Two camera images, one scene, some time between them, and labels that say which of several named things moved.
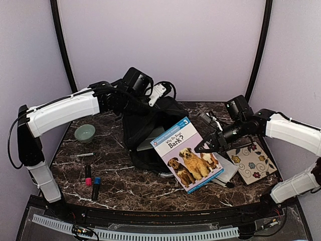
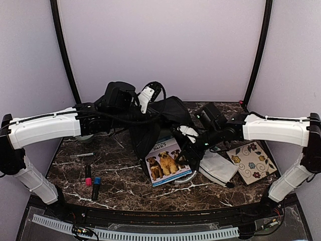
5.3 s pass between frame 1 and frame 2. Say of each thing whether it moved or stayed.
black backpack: moved
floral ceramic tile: stayed
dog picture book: moved
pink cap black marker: stayed
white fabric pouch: stayed
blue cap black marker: stayed
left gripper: moved
